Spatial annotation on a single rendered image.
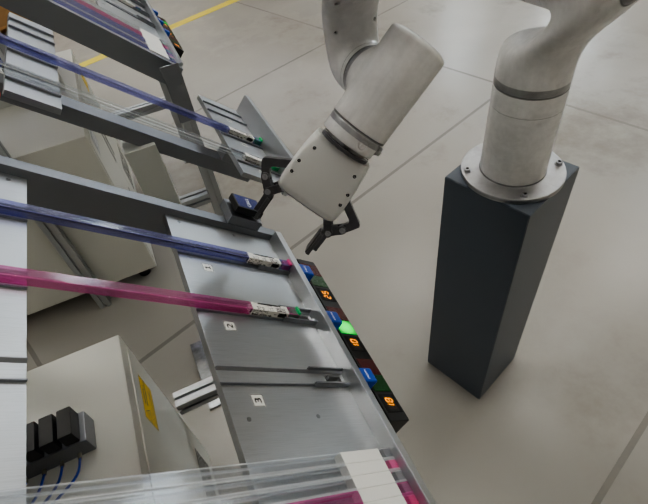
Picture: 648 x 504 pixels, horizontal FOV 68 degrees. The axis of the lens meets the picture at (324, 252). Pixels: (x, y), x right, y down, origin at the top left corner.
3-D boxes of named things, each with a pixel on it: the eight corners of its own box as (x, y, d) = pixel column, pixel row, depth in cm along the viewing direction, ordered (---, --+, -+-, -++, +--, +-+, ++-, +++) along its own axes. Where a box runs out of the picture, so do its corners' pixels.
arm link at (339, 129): (385, 141, 70) (373, 158, 71) (336, 105, 68) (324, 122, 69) (387, 152, 62) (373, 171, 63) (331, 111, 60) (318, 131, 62)
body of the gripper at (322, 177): (379, 155, 70) (335, 214, 74) (322, 114, 68) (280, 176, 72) (380, 166, 63) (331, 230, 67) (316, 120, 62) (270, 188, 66)
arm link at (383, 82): (322, 97, 65) (352, 128, 59) (381, 8, 61) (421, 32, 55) (362, 121, 71) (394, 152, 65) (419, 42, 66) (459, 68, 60)
